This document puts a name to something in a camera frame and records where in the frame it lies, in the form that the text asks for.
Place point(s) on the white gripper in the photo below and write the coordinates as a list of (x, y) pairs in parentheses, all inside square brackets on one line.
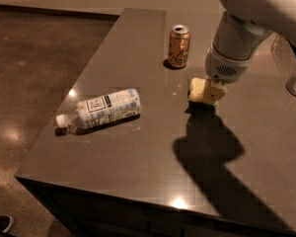
[(224, 67)]

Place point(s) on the yellow sponge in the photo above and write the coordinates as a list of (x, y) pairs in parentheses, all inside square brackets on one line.
[(199, 91)]

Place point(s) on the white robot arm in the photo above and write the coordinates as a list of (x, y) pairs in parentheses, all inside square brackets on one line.
[(245, 24)]

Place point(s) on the clear plastic water bottle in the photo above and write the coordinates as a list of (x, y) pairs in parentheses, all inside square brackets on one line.
[(102, 110)]

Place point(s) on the gold soda can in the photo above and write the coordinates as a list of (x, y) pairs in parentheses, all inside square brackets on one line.
[(179, 42)]

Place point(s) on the clear glass container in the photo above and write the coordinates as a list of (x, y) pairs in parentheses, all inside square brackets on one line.
[(284, 53)]

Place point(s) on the black shoe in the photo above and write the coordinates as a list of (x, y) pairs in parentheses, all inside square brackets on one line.
[(6, 224)]

